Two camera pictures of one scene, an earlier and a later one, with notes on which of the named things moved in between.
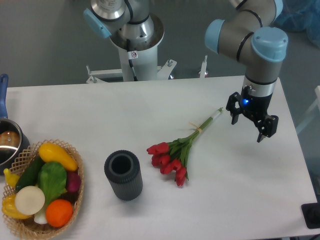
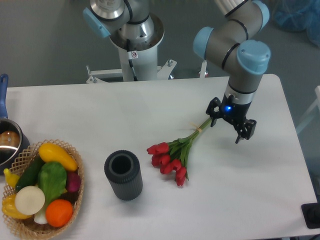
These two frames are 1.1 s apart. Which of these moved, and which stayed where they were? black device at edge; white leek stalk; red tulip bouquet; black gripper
Moved: black gripper
Stayed: red tulip bouquet; white leek stalk; black device at edge
